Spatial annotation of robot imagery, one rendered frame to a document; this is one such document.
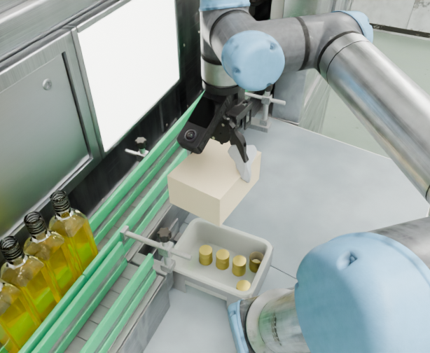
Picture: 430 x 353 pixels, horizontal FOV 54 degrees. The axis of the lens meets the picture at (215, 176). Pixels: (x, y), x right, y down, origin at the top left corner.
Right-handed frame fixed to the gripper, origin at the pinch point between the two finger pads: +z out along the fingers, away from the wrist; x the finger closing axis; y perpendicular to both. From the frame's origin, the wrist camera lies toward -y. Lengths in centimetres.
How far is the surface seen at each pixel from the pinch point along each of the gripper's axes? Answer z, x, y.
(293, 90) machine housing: 22, 13, 71
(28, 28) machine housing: -25.6, 33.0, -10.2
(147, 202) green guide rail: 15.0, 16.7, -3.8
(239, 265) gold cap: 28.9, -6.0, 1.4
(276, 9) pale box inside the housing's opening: -2, 26, 79
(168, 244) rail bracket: 13.1, 3.8, -12.3
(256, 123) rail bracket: 24, 16, 50
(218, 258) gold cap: 28.9, -0.7, 0.5
